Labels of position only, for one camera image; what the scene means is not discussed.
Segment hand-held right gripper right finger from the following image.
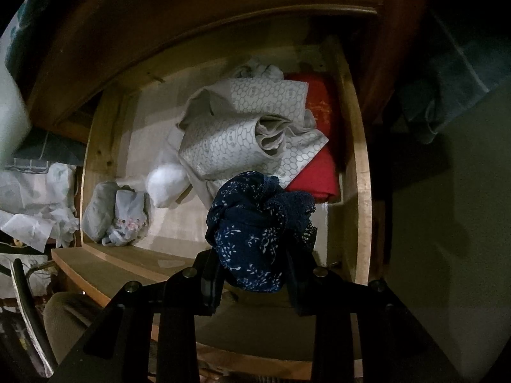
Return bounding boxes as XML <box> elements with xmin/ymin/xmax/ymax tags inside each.
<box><xmin>285</xmin><ymin>243</ymin><xmax>456</xmax><ymax>383</ymax></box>

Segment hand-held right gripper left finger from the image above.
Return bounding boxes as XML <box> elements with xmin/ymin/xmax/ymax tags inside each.
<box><xmin>52</xmin><ymin>247</ymin><xmax>226</xmax><ymax>383</ymax></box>

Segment navy floral underwear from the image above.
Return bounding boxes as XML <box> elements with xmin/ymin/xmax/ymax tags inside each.
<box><xmin>205</xmin><ymin>171</ymin><xmax>319</xmax><ymax>293</ymax></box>

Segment grey sock bundle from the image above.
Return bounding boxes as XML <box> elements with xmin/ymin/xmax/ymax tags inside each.
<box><xmin>102</xmin><ymin>185</ymin><xmax>151</xmax><ymax>247</ymax></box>

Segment wooden drawer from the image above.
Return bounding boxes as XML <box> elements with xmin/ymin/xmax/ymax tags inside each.
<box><xmin>51</xmin><ymin>34</ymin><xmax>374</xmax><ymax>381</ymax></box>

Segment red cloth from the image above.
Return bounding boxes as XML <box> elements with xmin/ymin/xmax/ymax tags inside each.
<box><xmin>283</xmin><ymin>72</ymin><xmax>340</xmax><ymax>204</ymax></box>

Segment white drawer liner paper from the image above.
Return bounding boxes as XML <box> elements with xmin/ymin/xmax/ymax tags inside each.
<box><xmin>116</xmin><ymin>60</ymin><xmax>332</xmax><ymax>264</ymax></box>

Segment white rolled underwear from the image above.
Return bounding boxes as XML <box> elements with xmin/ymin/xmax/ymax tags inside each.
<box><xmin>146</xmin><ymin>161</ymin><xmax>190</xmax><ymax>208</ymax></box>

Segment pale crumpled underwear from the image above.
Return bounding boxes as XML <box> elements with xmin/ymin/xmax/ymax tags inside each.
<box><xmin>235</xmin><ymin>56</ymin><xmax>285</xmax><ymax>82</ymax></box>

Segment grey rolled socks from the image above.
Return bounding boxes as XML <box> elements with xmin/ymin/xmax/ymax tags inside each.
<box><xmin>82</xmin><ymin>181</ymin><xmax>118</xmax><ymax>243</ymax></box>

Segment grey honeycomb patterned cloth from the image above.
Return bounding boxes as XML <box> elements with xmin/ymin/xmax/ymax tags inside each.
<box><xmin>165</xmin><ymin>64</ymin><xmax>330</xmax><ymax>208</ymax></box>

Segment person's left leg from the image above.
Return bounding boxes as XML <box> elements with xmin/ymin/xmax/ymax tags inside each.
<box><xmin>43</xmin><ymin>291</ymin><xmax>104</xmax><ymax>368</ymax></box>

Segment white crumpled cloth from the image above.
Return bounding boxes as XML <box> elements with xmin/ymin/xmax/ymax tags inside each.
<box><xmin>0</xmin><ymin>163</ymin><xmax>80</xmax><ymax>254</ymax></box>

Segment blue checked cloth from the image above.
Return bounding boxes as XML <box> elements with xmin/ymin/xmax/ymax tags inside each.
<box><xmin>12</xmin><ymin>12</ymin><xmax>511</xmax><ymax>166</ymax></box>

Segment wooden nightstand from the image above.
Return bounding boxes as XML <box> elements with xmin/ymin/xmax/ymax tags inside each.
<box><xmin>24</xmin><ymin>0</ymin><xmax>432</xmax><ymax>148</ymax></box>

